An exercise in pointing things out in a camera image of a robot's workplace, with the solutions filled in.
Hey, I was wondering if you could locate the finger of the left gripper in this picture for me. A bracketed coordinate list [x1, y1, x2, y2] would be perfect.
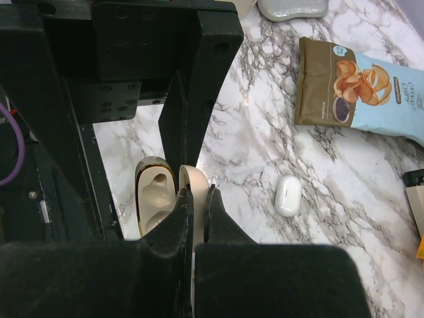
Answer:
[158, 11, 244, 172]

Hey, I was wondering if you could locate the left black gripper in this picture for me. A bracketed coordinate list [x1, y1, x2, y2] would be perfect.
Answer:
[1, 1, 236, 242]

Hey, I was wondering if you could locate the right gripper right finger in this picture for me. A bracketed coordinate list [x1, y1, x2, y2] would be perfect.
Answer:
[194, 187, 370, 317]

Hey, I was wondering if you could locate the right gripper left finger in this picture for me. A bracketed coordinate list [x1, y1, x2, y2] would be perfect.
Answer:
[1, 189, 193, 317]

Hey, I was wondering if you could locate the beige earbud charging case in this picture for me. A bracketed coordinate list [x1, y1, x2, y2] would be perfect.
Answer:
[134, 156, 210, 248]

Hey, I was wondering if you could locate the white earbud charging case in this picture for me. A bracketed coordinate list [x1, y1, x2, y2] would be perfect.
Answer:
[274, 176, 302, 217]

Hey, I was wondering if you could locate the brown paper wrapped cup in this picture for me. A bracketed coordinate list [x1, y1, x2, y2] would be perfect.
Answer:
[233, 0, 257, 19]

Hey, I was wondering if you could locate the blue cassava chips bag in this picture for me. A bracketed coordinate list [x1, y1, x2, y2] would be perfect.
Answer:
[295, 37, 423, 144]

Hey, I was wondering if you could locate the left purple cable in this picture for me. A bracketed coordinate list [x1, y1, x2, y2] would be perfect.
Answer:
[0, 104, 27, 186]

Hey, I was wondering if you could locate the black frame cream shelf unit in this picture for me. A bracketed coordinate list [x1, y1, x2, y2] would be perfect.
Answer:
[402, 169, 424, 260]

